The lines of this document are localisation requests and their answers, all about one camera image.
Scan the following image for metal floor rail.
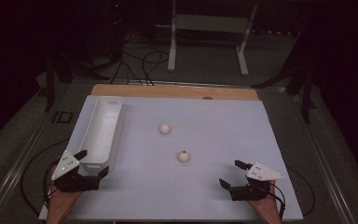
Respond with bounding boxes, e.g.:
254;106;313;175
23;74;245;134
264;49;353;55
0;81;73;224
288;92;358;224

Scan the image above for person's left hand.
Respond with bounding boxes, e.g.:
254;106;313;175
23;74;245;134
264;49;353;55
46;164;84;224

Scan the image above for person's right hand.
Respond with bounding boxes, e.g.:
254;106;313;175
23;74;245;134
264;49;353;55
247;180;282;224

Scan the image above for pale blue table sheet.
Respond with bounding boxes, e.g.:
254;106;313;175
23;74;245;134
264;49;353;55
38;94;304;222

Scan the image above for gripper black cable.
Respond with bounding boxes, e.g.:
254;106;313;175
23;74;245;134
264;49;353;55
268;166;316;220
20;138;73;217

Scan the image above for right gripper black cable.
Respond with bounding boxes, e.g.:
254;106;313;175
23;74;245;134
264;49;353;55
268;166;316;220

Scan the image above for black tripod stand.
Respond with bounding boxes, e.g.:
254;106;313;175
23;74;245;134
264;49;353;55
43;52;110;113
251;31;317;125

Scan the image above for black floor cables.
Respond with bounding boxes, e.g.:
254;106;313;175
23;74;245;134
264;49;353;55
110;31;171;87

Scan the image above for white ball with dark spot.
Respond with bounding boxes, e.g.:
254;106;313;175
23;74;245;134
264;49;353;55
177;150;191;163

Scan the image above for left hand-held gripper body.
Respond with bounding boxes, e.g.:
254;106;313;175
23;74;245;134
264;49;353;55
50;150;102;193

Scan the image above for white plastic bin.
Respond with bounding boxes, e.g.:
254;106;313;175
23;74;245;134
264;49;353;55
77;95;125;174

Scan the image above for wooden table board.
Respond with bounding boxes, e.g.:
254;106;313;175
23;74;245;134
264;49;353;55
90;83;260;102

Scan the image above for white metal stand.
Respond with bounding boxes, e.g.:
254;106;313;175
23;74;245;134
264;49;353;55
167;0;259;77

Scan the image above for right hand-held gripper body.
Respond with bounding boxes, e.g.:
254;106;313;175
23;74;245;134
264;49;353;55
228;162;285;202

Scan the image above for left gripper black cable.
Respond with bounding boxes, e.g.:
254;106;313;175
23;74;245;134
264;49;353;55
20;138;73;217

